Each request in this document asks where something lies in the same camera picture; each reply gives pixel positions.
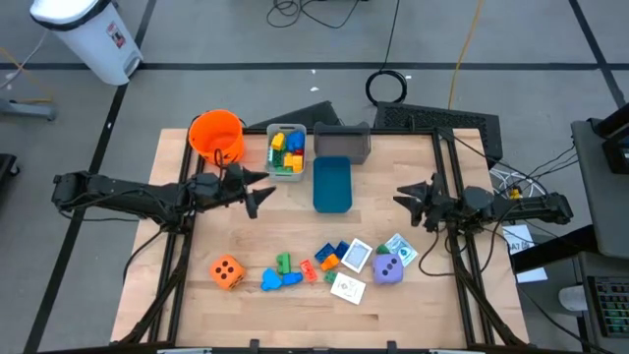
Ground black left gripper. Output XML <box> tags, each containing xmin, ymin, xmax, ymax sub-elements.
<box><xmin>218</xmin><ymin>163</ymin><xmax>277</xmax><ymax>219</ymax></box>

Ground teal plastic tray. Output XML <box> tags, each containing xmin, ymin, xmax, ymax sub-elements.
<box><xmin>313</xmin><ymin>155</ymin><xmax>354</xmax><ymax>214</ymax></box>

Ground grey stand foot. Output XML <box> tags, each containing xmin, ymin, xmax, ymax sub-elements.
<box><xmin>0</xmin><ymin>97</ymin><xmax>57</xmax><ymax>122</ymax></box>

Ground white paper sheet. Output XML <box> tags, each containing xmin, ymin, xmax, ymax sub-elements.
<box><xmin>515</xmin><ymin>266</ymin><xmax>548</xmax><ymax>285</ymax></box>

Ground yellow hanging cable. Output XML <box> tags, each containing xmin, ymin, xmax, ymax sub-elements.
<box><xmin>447</xmin><ymin>0</ymin><xmax>486</xmax><ymax>111</ymax></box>

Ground orange pumpkin face bucket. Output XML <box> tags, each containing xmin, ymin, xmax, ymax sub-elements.
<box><xmin>188</xmin><ymin>108</ymin><xmax>246</xmax><ymax>165</ymax></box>

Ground dark grey translucent bin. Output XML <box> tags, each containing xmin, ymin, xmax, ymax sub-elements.
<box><xmin>313</xmin><ymin>121</ymin><xmax>372</xmax><ymax>166</ymax></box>

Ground white cables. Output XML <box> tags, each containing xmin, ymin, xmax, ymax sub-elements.
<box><xmin>489</xmin><ymin>165</ymin><xmax>547</xmax><ymax>199</ymax></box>

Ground black perforated metal case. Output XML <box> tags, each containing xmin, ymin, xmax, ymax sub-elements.
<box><xmin>373</xmin><ymin>101</ymin><xmax>504</xmax><ymax>162</ymax></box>

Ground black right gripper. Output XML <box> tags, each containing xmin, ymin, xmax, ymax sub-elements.
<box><xmin>394</xmin><ymin>171</ymin><xmax>468</xmax><ymax>232</ymax></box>

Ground black floor object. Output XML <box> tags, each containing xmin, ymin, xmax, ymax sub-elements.
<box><xmin>0</xmin><ymin>153</ymin><xmax>22</xmax><ymax>198</ymax></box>

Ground black coiled cable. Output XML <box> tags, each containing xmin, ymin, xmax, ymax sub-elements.
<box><xmin>365</xmin><ymin>0</ymin><xmax>409</xmax><ymax>106</ymax></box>

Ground black desk bar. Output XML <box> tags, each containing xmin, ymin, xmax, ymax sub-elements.
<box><xmin>510</xmin><ymin>224</ymin><xmax>599</xmax><ymax>274</ymax></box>

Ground black box on desk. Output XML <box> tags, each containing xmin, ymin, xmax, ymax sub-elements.
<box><xmin>592</xmin><ymin>101</ymin><xmax>629</xmax><ymax>175</ymax></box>

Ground grey side desk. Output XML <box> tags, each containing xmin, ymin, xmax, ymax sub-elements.
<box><xmin>570</xmin><ymin>117</ymin><xmax>629</xmax><ymax>261</ymax></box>

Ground white rounded object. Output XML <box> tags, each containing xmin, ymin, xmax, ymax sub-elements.
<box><xmin>557</xmin><ymin>284</ymin><xmax>590</xmax><ymax>313</ymax></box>

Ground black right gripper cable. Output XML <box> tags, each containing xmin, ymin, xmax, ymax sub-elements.
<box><xmin>419</xmin><ymin>221</ymin><xmax>468</xmax><ymax>276</ymax></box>

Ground white card with print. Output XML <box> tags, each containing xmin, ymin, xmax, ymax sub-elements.
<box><xmin>329</xmin><ymin>272</ymin><xmax>368</xmax><ymax>306</ymax></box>

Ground teal and white card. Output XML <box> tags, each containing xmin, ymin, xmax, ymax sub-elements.
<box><xmin>383</xmin><ymin>232</ymin><xmax>420</xmax><ymax>267</ymax></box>

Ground orange foam die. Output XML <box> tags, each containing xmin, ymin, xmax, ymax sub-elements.
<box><xmin>209</xmin><ymin>254</ymin><xmax>247</xmax><ymax>291</ymax></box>

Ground blue and white card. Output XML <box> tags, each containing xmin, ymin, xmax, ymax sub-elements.
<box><xmin>340</xmin><ymin>237</ymin><xmax>374</xmax><ymax>274</ymax></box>

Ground backlit keyboard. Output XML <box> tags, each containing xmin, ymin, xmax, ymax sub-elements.
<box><xmin>586</xmin><ymin>274</ymin><xmax>629</xmax><ymax>339</ymax></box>

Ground white printed paper label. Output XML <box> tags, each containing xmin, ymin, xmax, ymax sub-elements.
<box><xmin>501</xmin><ymin>223</ymin><xmax>536</xmax><ymax>256</ymax></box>

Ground light grey plastic bin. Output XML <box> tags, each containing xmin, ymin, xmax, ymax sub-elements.
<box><xmin>266</xmin><ymin>123</ymin><xmax>308</xmax><ymax>182</ymax></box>

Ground purple foam die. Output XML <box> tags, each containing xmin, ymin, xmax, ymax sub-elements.
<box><xmin>372</xmin><ymin>253</ymin><xmax>405</xmax><ymax>286</ymax></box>

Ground white pedal trash can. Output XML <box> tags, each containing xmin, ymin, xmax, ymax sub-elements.
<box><xmin>29</xmin><ymin>0</ymin><xmax>144</xmax><ymax>87</ymax></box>

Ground red orange toy brick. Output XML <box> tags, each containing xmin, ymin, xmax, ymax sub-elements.
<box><xmin>299</xmin><ymin>259</ymin><xmax>319</xmax><ymax>283</ymax></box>

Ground large blue hollow block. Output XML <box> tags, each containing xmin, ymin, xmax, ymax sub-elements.
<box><xmin>286</xmin><ymin>130</ymin><xmax>307</xmax><ymax>152</ymax></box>

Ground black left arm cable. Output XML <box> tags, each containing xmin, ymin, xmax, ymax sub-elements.
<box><xmin>122</xmin><ymin>228</ymin><xmax>166</xmax><ymax>282</ymax></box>

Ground black wedge panel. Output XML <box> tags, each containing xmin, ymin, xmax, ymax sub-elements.
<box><xmin>249</xmin><ymin>99</ymin><xmax>344</xmax><ymax>131</ymax></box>

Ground black cable bundle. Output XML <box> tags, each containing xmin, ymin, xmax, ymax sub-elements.
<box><xmin>266</xmin><ymin>0</ymin><xmax>363</xmax><ymax>30</ymax></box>

